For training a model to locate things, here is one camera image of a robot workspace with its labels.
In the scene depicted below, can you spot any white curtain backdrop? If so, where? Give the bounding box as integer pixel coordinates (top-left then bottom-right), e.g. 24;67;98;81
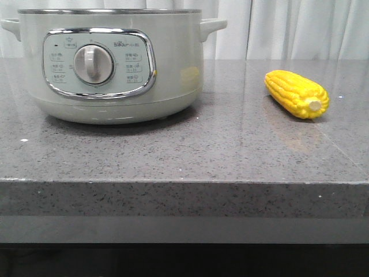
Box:
1;1;368;59

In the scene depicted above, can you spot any pale green electric cooking pot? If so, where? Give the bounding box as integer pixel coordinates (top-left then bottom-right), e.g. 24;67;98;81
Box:
1;9;227;125

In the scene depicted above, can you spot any yellow corn cob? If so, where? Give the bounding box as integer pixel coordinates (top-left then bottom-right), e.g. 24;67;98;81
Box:
264;70;330;119

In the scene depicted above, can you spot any grey round control knob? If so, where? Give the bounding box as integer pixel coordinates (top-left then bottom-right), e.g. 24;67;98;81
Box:
73;44;114;85

